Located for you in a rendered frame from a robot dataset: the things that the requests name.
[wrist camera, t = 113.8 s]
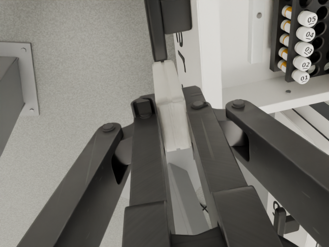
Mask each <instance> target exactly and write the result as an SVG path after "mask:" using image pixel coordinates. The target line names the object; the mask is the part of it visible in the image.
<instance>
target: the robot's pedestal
mask: <svg viewBox="0 0 329 247"><path fill-rule="evenodd" d="M39 114H40V112H39V104H38V96H37V88H36V80H35V72H34V64H33V56H32V48H31V43H29V42H9V41H0V157H1V155H2V153H3V151H4V148H5V146H6V144H7V142H8V139H9V137H10V135H11V133H12V130H13V128H14V126H15V124H16V121H17V119H18V117H19V116H39Z"/></svg>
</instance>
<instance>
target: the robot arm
mask: <svg viewBox="0 0 329 247"><path fill-rule="evenodd" d="M152 69H153V80H154V91H155V93H154V94H148V95H143V96H140V97H139V98H138V99H135V100H133V101H132V102H131V109H132V113H133V117H134V122H133V123H132V124H130V125H128V126H125V127H123V128H122V127H121V125H120V124H119V123H106V124H104V125H102V126H101V127H99V128H98V129H97V130H96V132H95V133H94V135H93V136H92V138H91V139H90V140H89V142H88V143H87V145H86V146H85V148H84V149H83V150H82V152H81V153H80V155H79V156H78V158H77V159H76V161H75V162H74V164H73V165H72V167H71V168H70V169H69V171H68V172H67V174H66V175H65V177H64V178H63V180H62V181H61V182H60V184H59V185H58V187H57V188H56V190H55V191H54V193H53V194H52V196H51V197H50V198H49V200H48V201H47V203H46V204H45V206H44V207H43V209H42V210H41V211H40V213H39V215H38V216H37V217H36V219H35V220H34V222H33V223H32V225H31V226H30V228H29V229H28V231H27V232H26V233H25V235H24V236H23V237H22V239H21V240H20V242H19V243H18V245H17V246H16V247H99V246H100V244H101V242H102V239H103V237H104V234H105V232H106V229H107V227H108V225H109V222H110V220H111V217H112V215H113V213H114V210H115V208H116V205H117V203H118V200H119V198H120V195H121V193H122V191H123V188H124V186H125V183H126V181H127V179H128V176H129V174H130V172H131V180H130V198H129V206H127V207H125V210H124V221H123V235H122V247H299V246H297V245H296V244H294V243H292V242H291V241H289V240H288V239H286V238H284V237H282V236H280V235H278V234H277V233H276V231H275V229H274V227H273V225H272V222H271V220H270V218H269V216H268V214H267V212H266V210H265V208H264V206H263V204H262V202H261V200H260V198H259V196H258V194H257V192H256V190H255V188H254V186H253V185H250V186H248V184H247V182H246V180H245V178H244V176H243V174H242V171H241V169H240V167H239V165H238V163H237V161H236V158H237V159H238V160H239V161H240V162H241V163H242V165H243V166H244V167H245V168H246V169H247V170H248V171H249V172H250V173H251V174H252V175H253V176H254V177H255V178H256V179H257V180H258V181H259V182H260V183H261V185H262V186H263V187H264V188H265V189H266V190H267V191H268V192H269V193H270V194H271V195H272V196H273V197H274V198H275V199H276V200H277V201H278V202H279V203H280V204H281V206H282V207H283V208H284V209H285V210H286V211H287V212H288V213H289V214H290V215H291V216H292V217H293V218H294V219H295V220H296V221H297V222H298V223H299V224H300V226H301V227H302V228H303V229H304V230H305V231H306V232H307V233H308V234H309V235H310V236H311V237H312V238H313V239H314V240H315V241H316V242H317V243H318V244H319V246H320V247H329V155H328V154H326V153H325V152H324V151H322V150H321V149H319V148H318V147H316V146H315V145H313V144H312V143H310V142H309V141H307V140H306V139H304V138H303V137H301V136H300V135H299V134H297V133H296V132H294V131H293V130H291V129H290V128H288V127H287V126H285V125H283V124H282V123H281V122H279V121H278V120H276V119H275V118H273V117H272V116H270V115H269V114H267V113H266V112H264V111H263V110H261V109H260V108H258V107H257V106H255V105H254V104H252V103H251V102H249V101H247V100H243V99H235V100H232V101H230V102H228V103H227V104H226V106H225V109H216V108H212V106H211V104H210V103H209V102H207V101H206V100H205V98H204V95H203V93H202V91H201V89H200V88H199V87H198V86H196V85H194V86H189V87H184V88H181V84H180V81H179V78H178V75H177V72H176V68H175V65H174V62H173V61H172V60H171V59H170V60H165V61H164V62H163V63H161V61H159V62H154V64H152ZM190 146H192V153H193V159H194V160H195V163H196V166H197V170H198V174H199V178H200V182H201V186H202V190H203V194H204V198H205V202H206V206H207V210H208V214H209V217H210V221H211V226H212V229H210V230H208V231H205V232H203V233H200V234H198V235H180V234H176V233H175V225H174V217H173V209H172V201H171V193H170V185H169V177H168V169H167V161H166V153H165V150H167V152H169V151H175V150H176V149H177V148H180V149H186V148H190ZM235 157H236V158H235Z"/></svg>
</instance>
